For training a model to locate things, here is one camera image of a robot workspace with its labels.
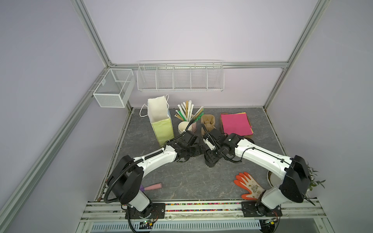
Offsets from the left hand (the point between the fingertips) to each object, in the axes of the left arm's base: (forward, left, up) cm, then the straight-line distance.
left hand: (201, 153), depth 84 cm
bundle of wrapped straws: (+30, +8, +5) cm, 32 cm away
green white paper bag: (+30, +27, +9) cm, 41 cm away
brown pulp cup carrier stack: (+31, -10, -9) cm, 34 cm away
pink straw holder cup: (+17, +3, +4) cm, 18 cm away
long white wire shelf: (+49, +10, +21) cm, 54 cm away
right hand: (-3, -6, +1) cm, 7 cm away
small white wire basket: (+43, +56, +15) cm, 72 cm away
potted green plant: (-22, -61, -13) cm, 66 cm away
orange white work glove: (-15, -25, -8) cm, 30 cm away
